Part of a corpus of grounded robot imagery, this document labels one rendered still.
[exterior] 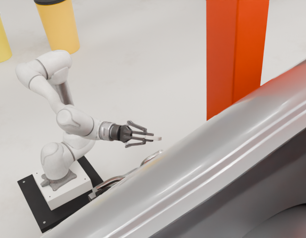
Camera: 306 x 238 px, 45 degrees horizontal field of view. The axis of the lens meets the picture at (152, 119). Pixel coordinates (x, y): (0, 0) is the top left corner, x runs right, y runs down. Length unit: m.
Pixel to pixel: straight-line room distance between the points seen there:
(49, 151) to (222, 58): 1.34
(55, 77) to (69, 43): 2.58
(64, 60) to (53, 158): 0.62
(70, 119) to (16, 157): 1.93
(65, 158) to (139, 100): 1.53
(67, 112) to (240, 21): 0.79
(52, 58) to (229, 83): 1.08
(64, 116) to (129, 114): 2.03
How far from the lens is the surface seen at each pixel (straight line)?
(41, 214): 2.57
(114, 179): 1.65
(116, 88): 4.00
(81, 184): 2.52
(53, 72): 2.17
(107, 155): 3.23
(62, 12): 4.58
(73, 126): 1.63
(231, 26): 1.36
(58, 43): 4.75
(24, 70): 2.14
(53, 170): 2.46
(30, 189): 2.75
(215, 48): 1.46
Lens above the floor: 2.21
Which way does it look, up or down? 39 degrees down
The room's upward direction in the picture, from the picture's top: 7 degrees counter-clockwise
